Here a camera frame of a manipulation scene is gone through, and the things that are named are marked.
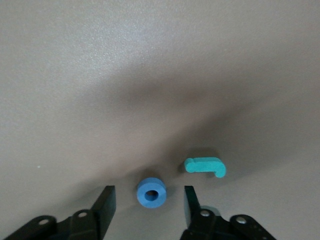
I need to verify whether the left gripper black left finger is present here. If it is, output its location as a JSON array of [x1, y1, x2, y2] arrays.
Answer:
[[0, 185, 117, 240]]

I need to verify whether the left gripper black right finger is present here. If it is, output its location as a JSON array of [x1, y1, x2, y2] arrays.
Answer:
[[178, 185, 277, 240]]

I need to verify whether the blue foam letter o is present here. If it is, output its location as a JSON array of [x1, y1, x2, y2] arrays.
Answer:
[[136, 176, 167, 210]]

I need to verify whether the teal foam letter r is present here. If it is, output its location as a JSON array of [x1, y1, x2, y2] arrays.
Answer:
[[184, 156, 227, 179]]

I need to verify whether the brown table cover sheet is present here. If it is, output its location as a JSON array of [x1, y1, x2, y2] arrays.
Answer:
[[0, 0, 320, 240]]

